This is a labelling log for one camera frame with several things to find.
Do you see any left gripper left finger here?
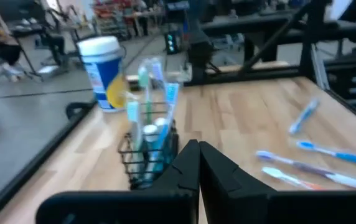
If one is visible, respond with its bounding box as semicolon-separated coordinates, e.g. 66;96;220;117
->
151;139;201;224

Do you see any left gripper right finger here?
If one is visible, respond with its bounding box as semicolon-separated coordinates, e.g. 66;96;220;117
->
199;140;274;224

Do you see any orange toothbrush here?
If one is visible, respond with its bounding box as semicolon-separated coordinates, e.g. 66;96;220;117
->
261;166;327;191

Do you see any blue toothbrush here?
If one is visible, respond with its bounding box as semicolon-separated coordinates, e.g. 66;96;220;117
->
288;98;321;136
295;139;356;169
152;81;180;175

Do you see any purple toothbrush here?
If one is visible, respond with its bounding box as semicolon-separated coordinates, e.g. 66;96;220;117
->
255;150;356;191

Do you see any black wire caddy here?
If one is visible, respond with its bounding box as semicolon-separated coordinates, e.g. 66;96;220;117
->
117;101;180;191

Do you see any black aluminium frame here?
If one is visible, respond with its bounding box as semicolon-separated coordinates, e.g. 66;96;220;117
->
0;0;356;224

